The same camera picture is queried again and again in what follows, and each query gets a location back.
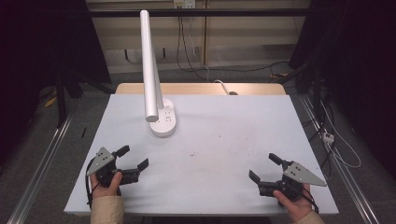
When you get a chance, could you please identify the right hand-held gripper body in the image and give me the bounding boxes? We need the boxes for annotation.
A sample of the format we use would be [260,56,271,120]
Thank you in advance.
[258,160,328,201]

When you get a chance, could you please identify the person's left hand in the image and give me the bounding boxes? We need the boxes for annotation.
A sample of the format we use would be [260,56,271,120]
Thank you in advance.
[90,171,123,200]

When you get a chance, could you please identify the black hanging cable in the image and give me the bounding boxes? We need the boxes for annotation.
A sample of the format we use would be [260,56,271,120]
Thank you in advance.
[177,15,209,82]

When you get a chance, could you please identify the black horizontal bar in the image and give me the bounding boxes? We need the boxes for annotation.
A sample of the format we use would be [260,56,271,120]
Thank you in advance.
[88,7,313,18]

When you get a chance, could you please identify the thin white floor cable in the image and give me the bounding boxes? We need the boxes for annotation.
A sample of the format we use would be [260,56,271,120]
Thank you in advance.
[319,100,362,170]

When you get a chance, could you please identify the yellow floor tape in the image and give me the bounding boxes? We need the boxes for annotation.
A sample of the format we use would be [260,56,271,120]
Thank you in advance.
[44,95,58,108]

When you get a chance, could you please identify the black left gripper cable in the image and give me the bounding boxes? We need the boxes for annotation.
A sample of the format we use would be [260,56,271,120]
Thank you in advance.
[84,158,101,210]

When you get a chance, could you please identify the aluminium floor rail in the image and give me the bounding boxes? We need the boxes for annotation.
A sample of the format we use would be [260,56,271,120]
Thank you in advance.
[299,93,381,224]
[6,101,80,224]

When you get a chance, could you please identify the person's right hand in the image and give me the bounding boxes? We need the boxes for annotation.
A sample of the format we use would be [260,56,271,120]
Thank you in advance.
[273,183,314,224]

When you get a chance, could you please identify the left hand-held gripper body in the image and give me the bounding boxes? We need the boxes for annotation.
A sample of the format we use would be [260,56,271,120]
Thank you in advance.
[86,147,141,189]

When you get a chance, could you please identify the white power strip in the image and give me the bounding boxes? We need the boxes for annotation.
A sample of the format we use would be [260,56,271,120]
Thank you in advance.
[322,130,335,146]

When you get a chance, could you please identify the white lamp cable with plug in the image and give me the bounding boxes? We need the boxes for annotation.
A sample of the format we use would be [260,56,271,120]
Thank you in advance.
[213,78,239,96]

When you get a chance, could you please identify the black floor cable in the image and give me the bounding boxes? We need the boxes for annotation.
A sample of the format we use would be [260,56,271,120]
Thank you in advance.
[186,61,291,75]

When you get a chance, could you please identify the black curtain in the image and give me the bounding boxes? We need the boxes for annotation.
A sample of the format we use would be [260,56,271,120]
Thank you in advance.
[289,0,396,178]
[0,0,112,175]

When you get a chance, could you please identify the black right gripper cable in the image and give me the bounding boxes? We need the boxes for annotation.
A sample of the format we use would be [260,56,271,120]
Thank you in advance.
[299,186,320,215]

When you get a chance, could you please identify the white desk lamp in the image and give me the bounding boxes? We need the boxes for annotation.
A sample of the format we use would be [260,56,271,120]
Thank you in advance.
[139,9,177,138]

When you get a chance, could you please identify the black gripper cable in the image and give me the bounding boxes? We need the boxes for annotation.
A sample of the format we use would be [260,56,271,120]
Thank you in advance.
[84,158,101,210]
[299,186,320,215]

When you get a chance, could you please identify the white wall outlet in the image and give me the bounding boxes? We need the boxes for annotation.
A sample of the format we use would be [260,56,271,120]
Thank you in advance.
[173,0,197,9]

